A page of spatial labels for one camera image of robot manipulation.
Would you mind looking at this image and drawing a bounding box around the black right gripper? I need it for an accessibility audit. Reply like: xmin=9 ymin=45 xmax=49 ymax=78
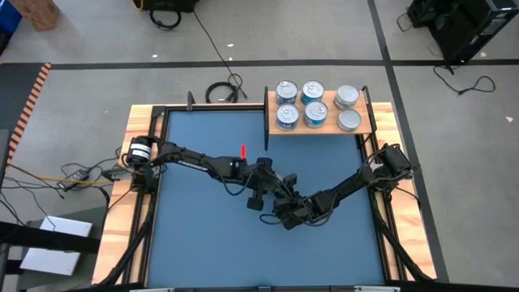
xmin=272 ymin=173 xmax=313 ymax=231

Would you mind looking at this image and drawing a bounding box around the green Bumble Bee tuna can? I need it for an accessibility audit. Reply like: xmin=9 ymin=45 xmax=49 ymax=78
xmin=334 ymin=84 xmax=361 ymax=109

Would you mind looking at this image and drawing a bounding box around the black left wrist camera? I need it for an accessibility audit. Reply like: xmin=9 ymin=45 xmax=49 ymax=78
xmin=254 ymin=172 xmax=273 ymax=191

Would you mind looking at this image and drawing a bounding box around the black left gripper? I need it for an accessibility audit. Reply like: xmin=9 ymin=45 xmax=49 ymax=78
xmin=247 ymin=157 xmax=287 ymax=211

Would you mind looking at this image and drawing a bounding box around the wooden shelf black frame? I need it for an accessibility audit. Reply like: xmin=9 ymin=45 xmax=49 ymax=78
xmin=263 ymin=84 xmax=379 ymax=152

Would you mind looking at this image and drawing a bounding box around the black power adapter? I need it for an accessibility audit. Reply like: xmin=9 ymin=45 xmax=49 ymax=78
xmin=56 ymin=168 xmax=92 ymax=191

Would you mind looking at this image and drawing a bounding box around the black mat orange striped edge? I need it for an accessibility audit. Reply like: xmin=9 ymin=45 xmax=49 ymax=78
xmin=0 ymin=62 xmax=53 ymax=163

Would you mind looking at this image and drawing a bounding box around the long black floor cable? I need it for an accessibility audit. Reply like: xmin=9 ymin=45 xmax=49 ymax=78
xmin=192 ymin=7 xmax=248 ymax=101

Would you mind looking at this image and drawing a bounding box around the brown cardboard box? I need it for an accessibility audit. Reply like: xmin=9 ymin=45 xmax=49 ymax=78
xmin=11 ymin=0 xmax=62 ymax=32

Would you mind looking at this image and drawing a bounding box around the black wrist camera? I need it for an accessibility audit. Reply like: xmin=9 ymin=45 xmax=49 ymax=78
xmin=299 ymin=196 xmax=321 ymax=216
xmin=254 ymin=172 xmax=273 ymax=191

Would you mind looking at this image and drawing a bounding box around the black equipment box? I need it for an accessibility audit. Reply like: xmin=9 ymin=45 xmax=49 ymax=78
xmin=141 ymin=0 xmax=200 ymax=12

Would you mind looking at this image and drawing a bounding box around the looped black cable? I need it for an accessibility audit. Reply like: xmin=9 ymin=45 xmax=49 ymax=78
xmin=148 ymin=7 xmax=182 ymax=32

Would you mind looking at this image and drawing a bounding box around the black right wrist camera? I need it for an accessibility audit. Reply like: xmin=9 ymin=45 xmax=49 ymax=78
xmin=299 ymin=196 xmax=321 ymax=216

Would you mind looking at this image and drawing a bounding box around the white flat board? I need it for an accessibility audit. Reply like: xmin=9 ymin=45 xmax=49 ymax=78
xmin=19 ymin=214 xmax=93 ymax=277

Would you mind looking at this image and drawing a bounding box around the coiled black cable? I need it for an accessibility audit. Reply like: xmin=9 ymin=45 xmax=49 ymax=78
xmin=204 ymin=80 xmax=240 ymax=105

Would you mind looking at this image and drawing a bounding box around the black rig frame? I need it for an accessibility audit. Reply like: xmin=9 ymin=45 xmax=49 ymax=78
xmin=91 ymin=103 xmax=437 ymax=292

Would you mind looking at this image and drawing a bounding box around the black computer tower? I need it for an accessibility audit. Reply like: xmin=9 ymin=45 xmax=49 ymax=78
xmin=407 ymin=0 xmax=519 ymax=66

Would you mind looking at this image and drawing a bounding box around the blue plastic bin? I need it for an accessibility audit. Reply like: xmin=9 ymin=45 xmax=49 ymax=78
xmin=0 ymin=0 xmax=24 ymax=36

